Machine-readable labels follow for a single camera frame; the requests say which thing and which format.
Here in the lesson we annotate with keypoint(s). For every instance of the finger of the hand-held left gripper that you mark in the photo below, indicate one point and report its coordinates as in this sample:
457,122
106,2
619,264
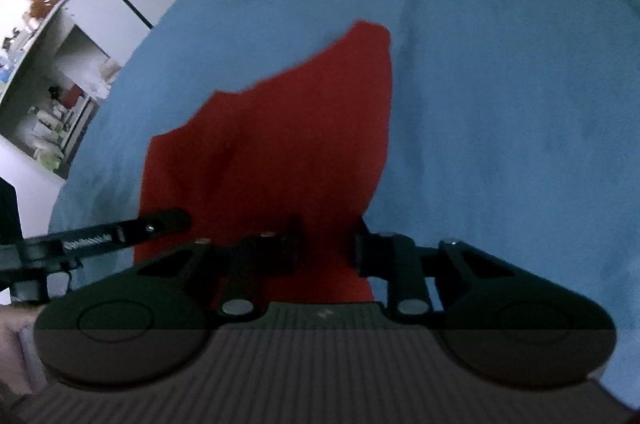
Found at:
125,230

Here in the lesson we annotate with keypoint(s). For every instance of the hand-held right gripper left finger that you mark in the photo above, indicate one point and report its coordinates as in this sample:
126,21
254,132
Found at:
286,250

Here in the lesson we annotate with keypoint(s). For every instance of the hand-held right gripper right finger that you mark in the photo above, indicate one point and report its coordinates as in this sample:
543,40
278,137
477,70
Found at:
367,254

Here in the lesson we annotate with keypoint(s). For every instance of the red long-sleeved sweater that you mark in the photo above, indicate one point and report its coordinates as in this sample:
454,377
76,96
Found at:
300,144

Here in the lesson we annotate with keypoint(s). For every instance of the person's left hand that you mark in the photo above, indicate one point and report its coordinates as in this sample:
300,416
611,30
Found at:
15,344

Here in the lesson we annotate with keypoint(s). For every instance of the white shelf unit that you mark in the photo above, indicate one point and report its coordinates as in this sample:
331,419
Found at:
55,69

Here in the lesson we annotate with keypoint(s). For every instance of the bed with blue sheet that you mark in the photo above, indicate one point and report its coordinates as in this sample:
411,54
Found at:
500,104

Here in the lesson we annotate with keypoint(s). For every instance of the brown teddy bear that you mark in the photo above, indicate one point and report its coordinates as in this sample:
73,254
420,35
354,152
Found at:
37,7

